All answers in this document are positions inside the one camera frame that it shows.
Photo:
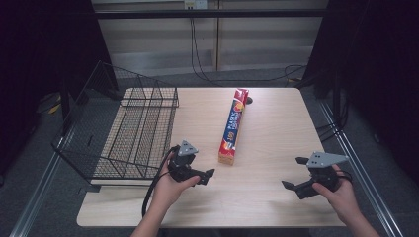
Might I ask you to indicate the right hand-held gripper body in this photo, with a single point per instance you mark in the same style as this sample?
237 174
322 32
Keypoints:
326 176

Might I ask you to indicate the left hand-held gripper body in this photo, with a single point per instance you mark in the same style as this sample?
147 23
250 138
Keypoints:
182 163

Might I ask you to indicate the person's right hand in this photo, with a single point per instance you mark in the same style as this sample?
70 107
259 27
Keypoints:
342 200

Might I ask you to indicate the person's left hand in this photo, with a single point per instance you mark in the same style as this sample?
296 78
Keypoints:
168 191

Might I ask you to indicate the long red blue wrap box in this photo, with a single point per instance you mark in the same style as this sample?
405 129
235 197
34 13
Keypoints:
234 126

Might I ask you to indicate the black curtain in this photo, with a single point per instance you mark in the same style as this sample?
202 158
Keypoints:
39 59
375 65

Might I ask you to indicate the yellow black floor object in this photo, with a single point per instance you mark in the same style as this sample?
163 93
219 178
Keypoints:
49 102

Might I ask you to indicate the black horizontal bar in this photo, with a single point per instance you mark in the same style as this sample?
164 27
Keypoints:
210 13

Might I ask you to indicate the aluminium frame rail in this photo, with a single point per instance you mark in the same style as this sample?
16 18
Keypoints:
36 194
359 164

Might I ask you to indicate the white wall socket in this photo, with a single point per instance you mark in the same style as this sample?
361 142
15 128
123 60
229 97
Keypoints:
195 4

